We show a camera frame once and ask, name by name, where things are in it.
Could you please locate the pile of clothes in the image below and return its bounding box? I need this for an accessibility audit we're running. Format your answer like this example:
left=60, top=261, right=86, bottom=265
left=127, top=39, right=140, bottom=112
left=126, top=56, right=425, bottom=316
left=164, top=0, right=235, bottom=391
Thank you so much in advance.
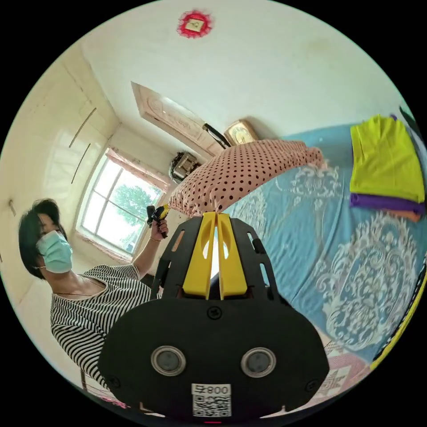
left=348, top=113, right=426, bottom=223

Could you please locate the carved wooden door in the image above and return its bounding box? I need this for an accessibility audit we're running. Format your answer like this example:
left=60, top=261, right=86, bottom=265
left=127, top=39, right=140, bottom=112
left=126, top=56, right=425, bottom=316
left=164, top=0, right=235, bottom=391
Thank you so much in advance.
left=130, top=81, right=229, bottom=158

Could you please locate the person's left forearm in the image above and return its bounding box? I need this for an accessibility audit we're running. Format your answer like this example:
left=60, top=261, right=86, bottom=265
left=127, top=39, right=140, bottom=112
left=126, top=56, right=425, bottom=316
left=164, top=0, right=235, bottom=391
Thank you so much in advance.
left=132, top=234, right=163, bottom=279

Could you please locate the window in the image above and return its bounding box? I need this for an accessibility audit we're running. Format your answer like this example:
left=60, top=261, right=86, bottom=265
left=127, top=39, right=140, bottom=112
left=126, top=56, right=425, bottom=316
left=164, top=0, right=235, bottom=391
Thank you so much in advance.
left=74, top=157, right=165, bottom=265

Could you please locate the bed with blue patterned sheet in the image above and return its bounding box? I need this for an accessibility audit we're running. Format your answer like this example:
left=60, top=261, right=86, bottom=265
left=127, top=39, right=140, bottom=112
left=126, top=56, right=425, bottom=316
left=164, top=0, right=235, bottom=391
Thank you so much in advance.
left=218, top=125, right=427, bottom=403

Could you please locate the wooden wall clock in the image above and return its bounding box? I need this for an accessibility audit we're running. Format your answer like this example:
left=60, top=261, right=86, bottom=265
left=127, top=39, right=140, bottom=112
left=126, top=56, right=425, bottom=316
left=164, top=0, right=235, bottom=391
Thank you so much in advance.
left=222, top=119, right=260, bottom=147

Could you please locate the pink black dotted short-sleeve shirt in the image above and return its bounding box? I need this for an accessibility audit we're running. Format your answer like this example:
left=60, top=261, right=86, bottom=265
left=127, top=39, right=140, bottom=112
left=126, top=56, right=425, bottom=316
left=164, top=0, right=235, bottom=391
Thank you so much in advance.
left=168, top=139, right=326, bottom=218

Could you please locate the red round ornament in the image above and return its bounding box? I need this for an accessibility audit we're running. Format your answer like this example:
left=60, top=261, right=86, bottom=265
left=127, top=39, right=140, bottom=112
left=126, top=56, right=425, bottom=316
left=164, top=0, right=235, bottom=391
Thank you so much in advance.
left=176, top=9, right=215, bottom=39

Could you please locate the person's body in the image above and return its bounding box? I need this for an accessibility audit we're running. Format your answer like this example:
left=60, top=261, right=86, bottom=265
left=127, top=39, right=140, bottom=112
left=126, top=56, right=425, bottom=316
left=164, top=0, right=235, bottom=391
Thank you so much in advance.
left=18, top=198, right=161, bottom=395

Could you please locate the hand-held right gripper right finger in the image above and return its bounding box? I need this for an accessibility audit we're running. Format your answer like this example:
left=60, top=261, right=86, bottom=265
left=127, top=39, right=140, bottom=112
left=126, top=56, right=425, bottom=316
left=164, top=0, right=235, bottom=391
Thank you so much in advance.
left=217, top=213, right=249, bottom=300

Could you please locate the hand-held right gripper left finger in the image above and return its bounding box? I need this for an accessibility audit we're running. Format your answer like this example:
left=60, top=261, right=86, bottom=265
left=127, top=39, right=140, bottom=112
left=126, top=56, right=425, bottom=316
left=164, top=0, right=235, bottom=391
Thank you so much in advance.
left=182, top=212, right=216, bottom=300

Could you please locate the pink curtain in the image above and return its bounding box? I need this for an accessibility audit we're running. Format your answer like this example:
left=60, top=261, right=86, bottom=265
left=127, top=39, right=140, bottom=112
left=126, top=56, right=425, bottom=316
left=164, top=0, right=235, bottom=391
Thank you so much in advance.
left=105, top=148, right=171, bottom=193

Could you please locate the person's left hand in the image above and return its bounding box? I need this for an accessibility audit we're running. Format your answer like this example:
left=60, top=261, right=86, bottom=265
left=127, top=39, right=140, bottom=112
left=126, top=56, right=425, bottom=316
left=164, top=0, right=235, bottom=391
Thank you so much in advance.
left=150, top=218, right=169, bottom=239

